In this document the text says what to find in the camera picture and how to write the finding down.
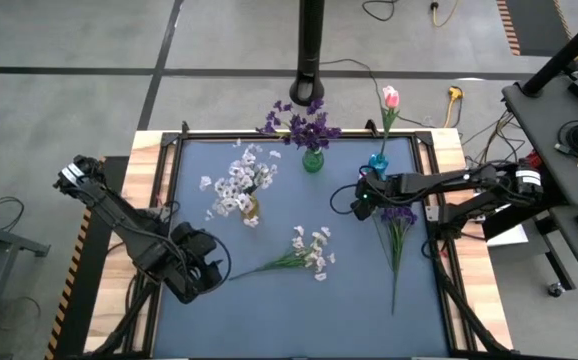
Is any grey side desk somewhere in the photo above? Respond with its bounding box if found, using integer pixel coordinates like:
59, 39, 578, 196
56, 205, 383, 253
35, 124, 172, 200
501, 69, 578, 311

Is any black hazard-striped base plate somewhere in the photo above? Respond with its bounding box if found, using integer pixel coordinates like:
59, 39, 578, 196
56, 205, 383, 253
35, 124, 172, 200
43, 155, 130, 360

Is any black floor cable loop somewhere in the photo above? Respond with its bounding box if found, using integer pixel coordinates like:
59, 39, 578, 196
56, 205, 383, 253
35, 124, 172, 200
0, 195, 25, 234

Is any black metal table frame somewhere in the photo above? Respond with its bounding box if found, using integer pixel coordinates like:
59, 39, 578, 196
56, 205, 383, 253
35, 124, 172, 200
88, 119, 515, 360

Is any green glass vase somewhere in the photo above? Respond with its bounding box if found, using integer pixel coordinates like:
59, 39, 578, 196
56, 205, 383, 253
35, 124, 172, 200
301, 148, 326, 174

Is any dark hazard-striped floor mat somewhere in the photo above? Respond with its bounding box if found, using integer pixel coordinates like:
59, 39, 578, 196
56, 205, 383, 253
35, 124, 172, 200
496, 0, 573, 57

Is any yellow floor cable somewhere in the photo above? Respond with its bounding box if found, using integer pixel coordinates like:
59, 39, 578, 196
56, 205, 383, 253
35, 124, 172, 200
429, 0, 463, 29

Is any purple artificial flower bunch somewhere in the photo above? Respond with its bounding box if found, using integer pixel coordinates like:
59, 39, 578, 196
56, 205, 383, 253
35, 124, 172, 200
283, 98, 344, 151
379, 205, 419, 315
256, 98, 320, 149

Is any pale pink artificial tulip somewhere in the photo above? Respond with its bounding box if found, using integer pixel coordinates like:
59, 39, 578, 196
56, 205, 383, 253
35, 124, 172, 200
378, 84, 399, 157

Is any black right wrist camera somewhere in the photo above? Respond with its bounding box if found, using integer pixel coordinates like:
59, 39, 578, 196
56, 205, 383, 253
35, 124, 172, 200
352, 200, 374, 222

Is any red box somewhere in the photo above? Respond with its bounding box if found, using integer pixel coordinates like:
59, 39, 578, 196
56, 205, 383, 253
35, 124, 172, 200
518, 151, 543, 169

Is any black upright camera pole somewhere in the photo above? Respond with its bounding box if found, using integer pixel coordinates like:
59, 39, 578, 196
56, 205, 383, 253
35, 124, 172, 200
288, 0, 326, 107

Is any blue glass vase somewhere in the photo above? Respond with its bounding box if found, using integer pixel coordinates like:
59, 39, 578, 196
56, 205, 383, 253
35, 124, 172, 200
367, 152, 390, 176

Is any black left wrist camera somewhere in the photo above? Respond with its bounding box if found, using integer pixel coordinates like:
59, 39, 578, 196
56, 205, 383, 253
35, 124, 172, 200
171, 221, 195, 246

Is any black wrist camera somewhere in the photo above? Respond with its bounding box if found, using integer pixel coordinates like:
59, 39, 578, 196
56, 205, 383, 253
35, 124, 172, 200
352, 200, 374, 222
171, 221, 195, 246

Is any black camera cable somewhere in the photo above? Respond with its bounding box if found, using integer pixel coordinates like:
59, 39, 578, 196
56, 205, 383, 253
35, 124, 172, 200
329, 183, 358, 217
208, 234, 233, 291

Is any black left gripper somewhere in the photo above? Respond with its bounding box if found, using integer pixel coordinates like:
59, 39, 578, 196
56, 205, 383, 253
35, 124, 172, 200
178, 227, 224, 294

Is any blue table mat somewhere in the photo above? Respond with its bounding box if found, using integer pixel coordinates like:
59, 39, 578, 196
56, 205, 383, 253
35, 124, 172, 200
149, 137, 449, 359

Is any black left camera cable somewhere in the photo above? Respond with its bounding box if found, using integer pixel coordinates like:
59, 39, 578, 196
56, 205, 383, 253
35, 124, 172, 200
208, 234, 233, 291

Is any black slanted stand pole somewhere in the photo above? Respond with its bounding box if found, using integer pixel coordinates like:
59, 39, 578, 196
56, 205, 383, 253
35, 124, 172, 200
521, 4, 578, 99

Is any grey metal side table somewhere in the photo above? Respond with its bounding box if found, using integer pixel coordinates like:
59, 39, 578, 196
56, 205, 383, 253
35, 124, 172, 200
0, 202, 51, 351

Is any yellow plug cable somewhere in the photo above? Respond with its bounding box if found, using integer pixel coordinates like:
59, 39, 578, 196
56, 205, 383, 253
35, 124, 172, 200
442, 85, 465, 129

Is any black looped floor cable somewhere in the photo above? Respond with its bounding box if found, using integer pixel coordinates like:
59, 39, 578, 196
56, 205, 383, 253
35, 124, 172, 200
361, 0, 400, 23

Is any black cable bundle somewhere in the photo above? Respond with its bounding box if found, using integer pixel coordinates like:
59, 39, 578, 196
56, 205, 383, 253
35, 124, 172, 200
461, 109, 525, 176

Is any long black floor cable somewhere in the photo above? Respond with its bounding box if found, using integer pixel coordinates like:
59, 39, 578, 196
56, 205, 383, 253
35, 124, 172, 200
318, 58, 438, 129

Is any black right camera cable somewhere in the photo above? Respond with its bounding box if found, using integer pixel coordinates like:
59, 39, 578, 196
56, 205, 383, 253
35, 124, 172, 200
329, 183, 358, 217

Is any white paper sheet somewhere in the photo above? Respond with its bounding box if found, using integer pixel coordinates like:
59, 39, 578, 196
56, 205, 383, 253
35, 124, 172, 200
486, 222, 529, 247

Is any amber glass vase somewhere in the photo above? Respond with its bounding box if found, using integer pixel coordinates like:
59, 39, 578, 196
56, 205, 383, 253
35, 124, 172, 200
241, 197, 261, 224

